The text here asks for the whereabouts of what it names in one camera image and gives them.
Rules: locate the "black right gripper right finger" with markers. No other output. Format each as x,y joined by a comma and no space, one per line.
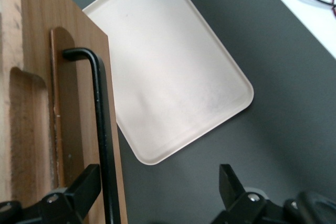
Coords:
232,190

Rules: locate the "wooden drawer cabinet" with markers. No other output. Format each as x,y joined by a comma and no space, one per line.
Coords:
6,37

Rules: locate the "beige plastic tray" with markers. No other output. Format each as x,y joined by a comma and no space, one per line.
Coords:
170,64

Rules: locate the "black hex key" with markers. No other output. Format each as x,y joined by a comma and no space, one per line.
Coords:
99,90

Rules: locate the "wooden tool holder block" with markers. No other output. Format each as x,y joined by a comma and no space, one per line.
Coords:
52,3

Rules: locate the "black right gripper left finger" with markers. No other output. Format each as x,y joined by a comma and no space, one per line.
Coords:
84,182

